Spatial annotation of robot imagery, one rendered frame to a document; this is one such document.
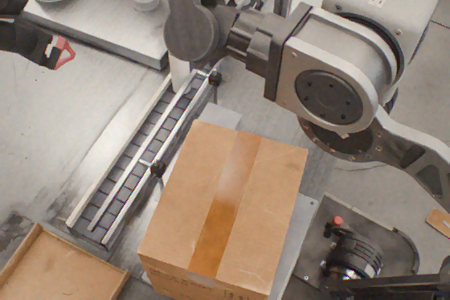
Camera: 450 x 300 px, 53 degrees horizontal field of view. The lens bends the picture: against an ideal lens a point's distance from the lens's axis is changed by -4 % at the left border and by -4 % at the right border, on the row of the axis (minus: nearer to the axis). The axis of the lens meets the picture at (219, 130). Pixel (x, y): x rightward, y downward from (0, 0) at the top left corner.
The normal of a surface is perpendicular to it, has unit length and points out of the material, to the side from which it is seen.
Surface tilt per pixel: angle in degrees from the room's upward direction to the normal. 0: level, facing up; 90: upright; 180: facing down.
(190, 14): 50
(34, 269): 0
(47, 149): 0
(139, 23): 0
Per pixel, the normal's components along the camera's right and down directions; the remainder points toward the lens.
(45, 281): 0.00, -0.55
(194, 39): -0.42, 0.18
